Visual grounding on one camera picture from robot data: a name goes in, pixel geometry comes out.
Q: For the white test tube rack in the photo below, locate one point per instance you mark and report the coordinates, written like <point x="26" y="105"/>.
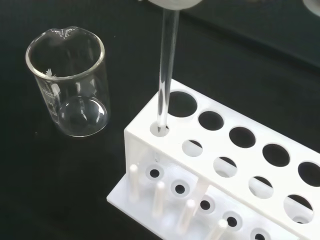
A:
<point x="225" y="155"/>

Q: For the clear glass beaker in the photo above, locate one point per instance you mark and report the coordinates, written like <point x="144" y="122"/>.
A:
<point x="75" y="117"/>

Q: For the black cloth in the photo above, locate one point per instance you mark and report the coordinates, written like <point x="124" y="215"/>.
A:
<point x="237" y="45"/>

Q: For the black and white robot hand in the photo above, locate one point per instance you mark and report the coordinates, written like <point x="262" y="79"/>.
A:
<point x="175" y="3"/>

